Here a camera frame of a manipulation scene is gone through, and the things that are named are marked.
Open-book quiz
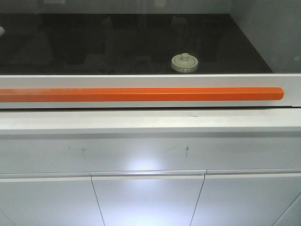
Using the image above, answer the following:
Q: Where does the glass jar with cream lid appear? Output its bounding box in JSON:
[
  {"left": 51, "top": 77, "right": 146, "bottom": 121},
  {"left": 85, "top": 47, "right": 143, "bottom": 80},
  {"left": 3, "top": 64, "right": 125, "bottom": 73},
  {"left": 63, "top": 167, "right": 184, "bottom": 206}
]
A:
[{"left": 171, "top": 53, "right": 198, "bottom": 73}]

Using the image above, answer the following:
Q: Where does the orange sash handle bar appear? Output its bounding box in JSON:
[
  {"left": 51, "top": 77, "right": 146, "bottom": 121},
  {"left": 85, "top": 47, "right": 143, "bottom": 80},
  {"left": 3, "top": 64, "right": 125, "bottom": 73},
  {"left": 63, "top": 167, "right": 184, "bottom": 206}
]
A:
[{"left": 0, "top": 88, "right": 284, "bottom": 102}]

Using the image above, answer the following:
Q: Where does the white framed glass sash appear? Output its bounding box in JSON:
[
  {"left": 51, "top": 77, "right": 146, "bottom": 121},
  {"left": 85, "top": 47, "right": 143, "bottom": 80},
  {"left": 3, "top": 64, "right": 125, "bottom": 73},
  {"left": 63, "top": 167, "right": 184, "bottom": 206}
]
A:
[{"left": 0, "top": 0, "right": 301, "bottom": 109}]

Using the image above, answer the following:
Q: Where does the white cylinder at left edge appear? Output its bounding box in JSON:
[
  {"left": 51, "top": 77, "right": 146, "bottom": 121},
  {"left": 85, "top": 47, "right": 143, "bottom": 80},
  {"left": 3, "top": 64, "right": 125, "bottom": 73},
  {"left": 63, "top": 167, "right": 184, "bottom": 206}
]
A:
[{"left": 0, "top": 27, "right": 5, "bottom": 37}]

